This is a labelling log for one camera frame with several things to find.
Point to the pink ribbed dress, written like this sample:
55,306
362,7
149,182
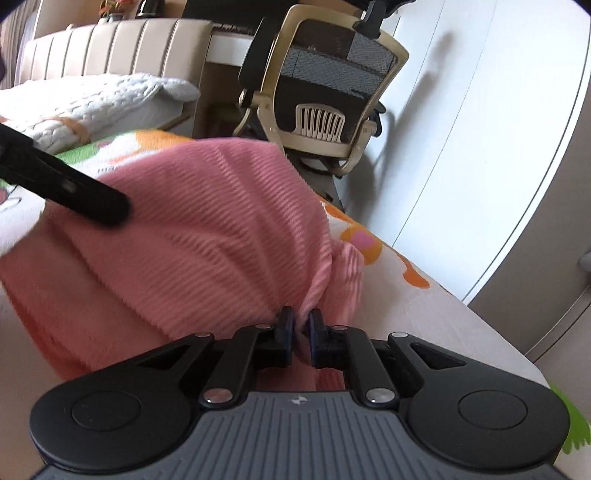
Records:
207,240

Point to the beige padded headboard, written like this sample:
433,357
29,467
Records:
115,46

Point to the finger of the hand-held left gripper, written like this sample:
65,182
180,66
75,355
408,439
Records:
69,187

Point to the beige mesh office chair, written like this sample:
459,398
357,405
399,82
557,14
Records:
332,60

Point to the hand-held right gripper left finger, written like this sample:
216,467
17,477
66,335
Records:
287,330

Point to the potted plant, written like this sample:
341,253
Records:
115,8

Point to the printed quilted blanket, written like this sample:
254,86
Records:
415,314

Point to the white desk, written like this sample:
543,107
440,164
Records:
231,48

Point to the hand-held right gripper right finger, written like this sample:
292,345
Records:
316,330

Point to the white wardrobe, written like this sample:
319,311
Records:
485,115

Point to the white quilted comforter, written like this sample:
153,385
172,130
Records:
92,101

